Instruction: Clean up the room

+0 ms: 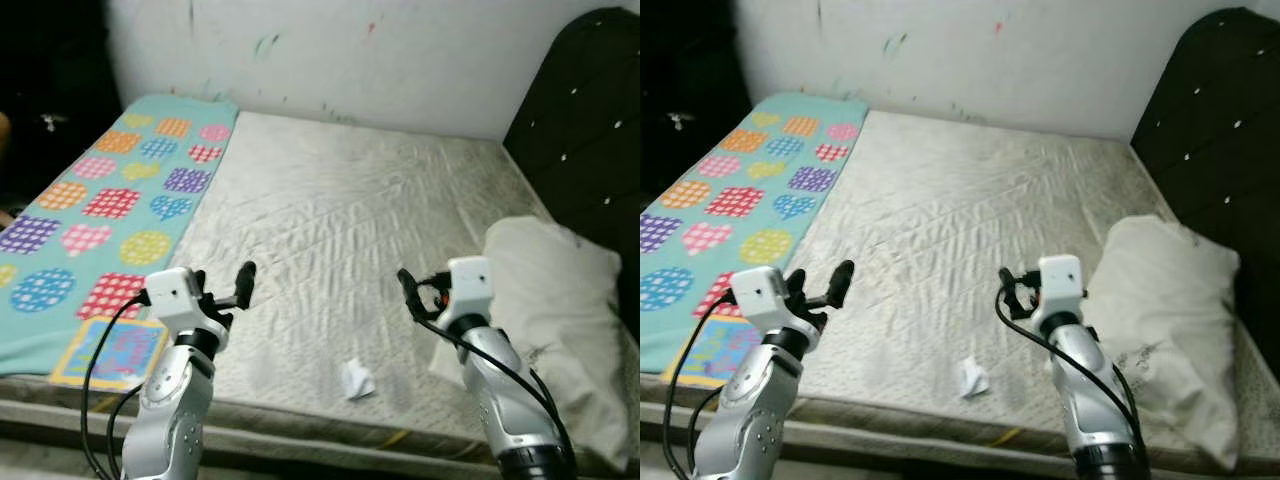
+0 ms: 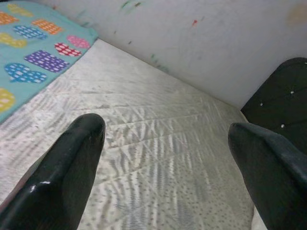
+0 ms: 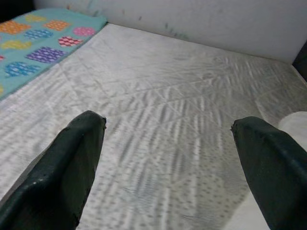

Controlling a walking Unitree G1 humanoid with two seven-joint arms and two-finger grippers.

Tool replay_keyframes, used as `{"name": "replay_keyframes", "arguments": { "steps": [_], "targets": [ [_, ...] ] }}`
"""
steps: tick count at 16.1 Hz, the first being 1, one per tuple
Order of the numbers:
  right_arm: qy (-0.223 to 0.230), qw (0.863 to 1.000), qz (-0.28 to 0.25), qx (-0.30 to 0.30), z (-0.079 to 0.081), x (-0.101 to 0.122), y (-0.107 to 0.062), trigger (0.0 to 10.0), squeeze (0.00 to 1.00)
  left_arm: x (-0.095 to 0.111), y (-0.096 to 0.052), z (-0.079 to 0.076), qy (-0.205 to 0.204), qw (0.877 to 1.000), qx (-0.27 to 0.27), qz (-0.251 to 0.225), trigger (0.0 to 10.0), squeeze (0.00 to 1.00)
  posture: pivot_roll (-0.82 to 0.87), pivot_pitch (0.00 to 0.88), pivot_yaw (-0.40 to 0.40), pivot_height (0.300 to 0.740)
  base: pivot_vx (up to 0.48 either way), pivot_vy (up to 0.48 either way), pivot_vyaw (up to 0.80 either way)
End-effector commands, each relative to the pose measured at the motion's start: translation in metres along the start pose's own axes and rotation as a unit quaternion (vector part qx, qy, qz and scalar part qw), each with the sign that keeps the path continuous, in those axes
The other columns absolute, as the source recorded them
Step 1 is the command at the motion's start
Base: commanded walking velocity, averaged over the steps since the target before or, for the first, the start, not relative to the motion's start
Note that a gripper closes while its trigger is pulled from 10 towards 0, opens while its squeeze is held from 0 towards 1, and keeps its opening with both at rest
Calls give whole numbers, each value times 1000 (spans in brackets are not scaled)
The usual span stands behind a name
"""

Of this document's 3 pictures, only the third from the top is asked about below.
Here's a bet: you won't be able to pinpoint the white pillow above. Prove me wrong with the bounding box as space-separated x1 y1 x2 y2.
223 111 307 230

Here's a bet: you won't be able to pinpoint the teal blanket colourful shapes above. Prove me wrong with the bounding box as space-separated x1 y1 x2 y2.
0 8 108 101

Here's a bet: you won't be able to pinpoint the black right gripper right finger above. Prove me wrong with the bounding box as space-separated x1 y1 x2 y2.
230 116 307 230

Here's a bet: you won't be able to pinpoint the white quilted mattress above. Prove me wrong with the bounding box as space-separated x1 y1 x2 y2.
0 23 307 230

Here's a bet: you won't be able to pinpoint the black tufted headboard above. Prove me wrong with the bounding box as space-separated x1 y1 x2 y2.
292 43 307 83

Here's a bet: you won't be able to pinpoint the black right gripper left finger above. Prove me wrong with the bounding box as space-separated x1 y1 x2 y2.
0 110 106 230

